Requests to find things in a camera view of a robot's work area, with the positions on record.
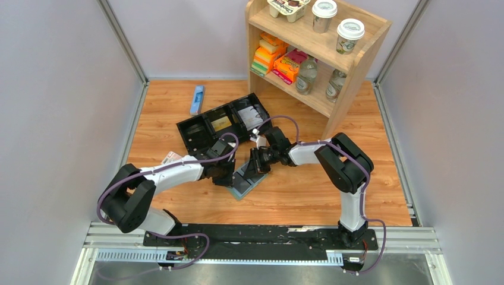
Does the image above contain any paper coffee cup left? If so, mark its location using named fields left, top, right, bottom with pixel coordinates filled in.
left=312, top=0, right=338, bottom=34

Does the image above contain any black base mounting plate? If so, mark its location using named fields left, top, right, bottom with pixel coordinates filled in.
left=143, top=224, right=379, bottom=261

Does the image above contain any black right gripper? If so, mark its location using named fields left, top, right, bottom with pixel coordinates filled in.
left=243, top=147, right=279, bottom=180

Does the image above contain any glass bottle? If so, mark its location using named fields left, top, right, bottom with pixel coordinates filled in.
left=326, top=69, right=347, bottom=103
left=295, top=55, right=318, bottom=95

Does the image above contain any black three-compartment tray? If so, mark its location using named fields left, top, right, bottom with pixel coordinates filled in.
left=177, top=93, right=272, bottom=156

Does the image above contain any paper coffee cup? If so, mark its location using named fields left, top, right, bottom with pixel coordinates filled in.
left=336, top=18, right=365, bottom=55
left=312, top=0, right=338, bottom=34

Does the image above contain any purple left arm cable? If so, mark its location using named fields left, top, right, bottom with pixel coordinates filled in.
left=96, top=131, right=240, bottom=271

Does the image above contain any stacked colourful sponges pack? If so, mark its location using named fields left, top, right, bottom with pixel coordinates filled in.
left=250, top=32, right=289, bottom=77

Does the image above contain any paper coffee cup right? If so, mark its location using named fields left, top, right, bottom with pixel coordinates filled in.
left=336, top=18, right=365, bottom=55

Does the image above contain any teal leather card holder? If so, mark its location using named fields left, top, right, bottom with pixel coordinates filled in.
left=227, top=163, right=267, bottom=201

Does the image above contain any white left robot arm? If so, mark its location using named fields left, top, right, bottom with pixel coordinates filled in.
left=97, top=138, right=238, bottom=246

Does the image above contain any glass bottle left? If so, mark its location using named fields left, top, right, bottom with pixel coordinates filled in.
left=295, top=55, right=318, bottom=95

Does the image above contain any glass bottle right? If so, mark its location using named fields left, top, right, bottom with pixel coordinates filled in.
left=326, top=69, right=347, bottom=103

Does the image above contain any silver VIP card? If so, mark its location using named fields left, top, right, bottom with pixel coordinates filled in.
left=238, top=106, right=263, bottom=131

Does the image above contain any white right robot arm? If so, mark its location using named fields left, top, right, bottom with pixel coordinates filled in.
left=243, top=127, right=374, bottom=249

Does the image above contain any chocolate pudding cup pack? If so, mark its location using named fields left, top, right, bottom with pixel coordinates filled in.
left=267, top=0, right=311, bottom=23

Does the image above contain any blue rectangular box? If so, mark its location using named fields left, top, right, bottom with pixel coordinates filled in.
left=190, top=85, right=205, bottom=116

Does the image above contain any gold card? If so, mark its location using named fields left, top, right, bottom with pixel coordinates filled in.
left=211, top=116, right=232, bottom=132

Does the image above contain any wooden shelf unit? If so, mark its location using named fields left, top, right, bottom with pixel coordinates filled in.
left=244, top=0, right=393, bottom=147

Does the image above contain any orange snack box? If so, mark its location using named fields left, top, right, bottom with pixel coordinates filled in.
left=272, top=49, right=308, bottom=85

